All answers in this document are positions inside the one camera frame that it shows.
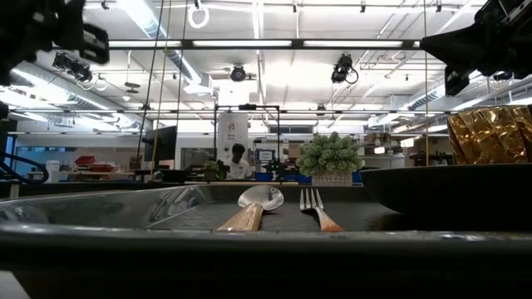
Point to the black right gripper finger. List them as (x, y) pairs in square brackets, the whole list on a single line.
[(457, 45), (457, 81)]

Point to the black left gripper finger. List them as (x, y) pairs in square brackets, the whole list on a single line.
[(93, 43)]

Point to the gold foil bag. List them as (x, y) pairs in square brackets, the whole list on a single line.
[(490, 135)]

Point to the black bowl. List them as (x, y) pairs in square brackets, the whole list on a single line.
[(449, 187)]

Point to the metal tray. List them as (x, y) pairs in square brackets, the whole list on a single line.
[(266, 257)]

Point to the black ceiling dome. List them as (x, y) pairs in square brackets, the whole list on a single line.
[(503, 76)]

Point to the workshop shelving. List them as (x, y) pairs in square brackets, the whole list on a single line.
[(407, 151)]

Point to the red storage bin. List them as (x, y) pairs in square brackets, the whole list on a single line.
[(85, 160), (104, 168)]

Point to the black computer monitor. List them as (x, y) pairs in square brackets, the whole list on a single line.
[(162, 143)]

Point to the white plastic container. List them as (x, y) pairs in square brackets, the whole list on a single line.
[(52, 171)]

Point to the round black ceiling speaker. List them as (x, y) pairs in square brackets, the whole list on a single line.
[(238, 73)]

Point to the small grey round object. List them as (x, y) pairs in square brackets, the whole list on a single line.
[(156, 177)]

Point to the white cylindrical tank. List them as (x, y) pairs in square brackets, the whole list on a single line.
[(232, 128)]

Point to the small green potted plant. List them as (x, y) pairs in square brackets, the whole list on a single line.
[(212, 168)]

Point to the person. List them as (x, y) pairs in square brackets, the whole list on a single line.
[(239, 168)]

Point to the black device green lights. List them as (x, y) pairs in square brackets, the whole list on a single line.
[(274, 168)]

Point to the blue framed sign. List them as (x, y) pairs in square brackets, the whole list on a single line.
[(264, 155)]

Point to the black ceiling camera cluster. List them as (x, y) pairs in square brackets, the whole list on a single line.
[(72, 66)]

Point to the silver ceiling air duct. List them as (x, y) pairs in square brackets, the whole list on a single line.
[(428, 97)]

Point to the large silver air duct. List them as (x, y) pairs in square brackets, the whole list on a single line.
[(50, 85)]

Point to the thin black horizontal rail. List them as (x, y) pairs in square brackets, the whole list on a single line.
[(374, 111)]

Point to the black hanging camera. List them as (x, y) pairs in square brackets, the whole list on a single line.
[(343, 68)]

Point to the black overhead frame beam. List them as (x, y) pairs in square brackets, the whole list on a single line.
[(297, 43)]

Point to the small metal post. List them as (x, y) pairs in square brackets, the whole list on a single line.
[(14, 189)]

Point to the black tubular stand frame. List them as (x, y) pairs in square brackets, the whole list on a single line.
[(278, 137)]

